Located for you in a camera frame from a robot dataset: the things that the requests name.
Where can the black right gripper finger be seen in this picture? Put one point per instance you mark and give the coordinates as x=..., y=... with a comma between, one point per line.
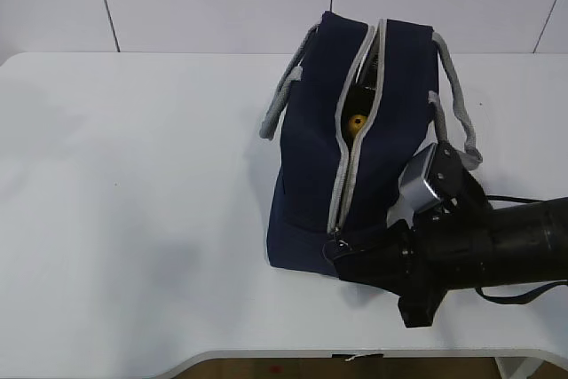
x=341, y=242
x=385, y=269

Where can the white table leg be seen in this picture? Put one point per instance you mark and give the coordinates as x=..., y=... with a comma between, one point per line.
x=517, y=367

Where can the yellow pear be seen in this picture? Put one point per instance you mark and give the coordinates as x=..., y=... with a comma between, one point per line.
x=355, y=124

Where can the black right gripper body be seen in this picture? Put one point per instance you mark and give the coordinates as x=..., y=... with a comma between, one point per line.
x=449, y=249

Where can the navy blue lunch bag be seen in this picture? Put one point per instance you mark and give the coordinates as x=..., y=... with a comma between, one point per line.
x=388, y=72

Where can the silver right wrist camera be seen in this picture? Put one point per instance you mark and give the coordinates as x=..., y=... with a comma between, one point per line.
x=415, y=186

